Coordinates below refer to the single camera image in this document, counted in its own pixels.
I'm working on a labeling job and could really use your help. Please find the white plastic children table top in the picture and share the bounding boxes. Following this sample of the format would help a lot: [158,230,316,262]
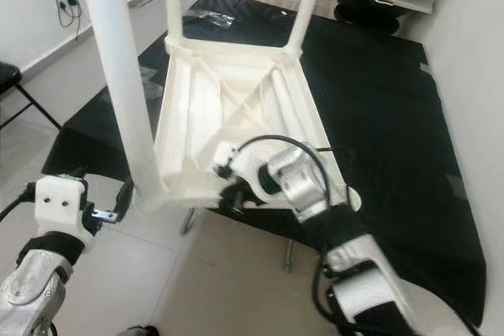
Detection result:
[138,37,361,216]

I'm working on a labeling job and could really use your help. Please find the clear plastic bag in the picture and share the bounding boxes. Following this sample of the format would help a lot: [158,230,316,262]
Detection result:
[189,9,234,31]

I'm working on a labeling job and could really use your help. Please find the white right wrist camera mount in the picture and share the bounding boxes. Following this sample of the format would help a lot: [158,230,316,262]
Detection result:
[217,141,274,189]

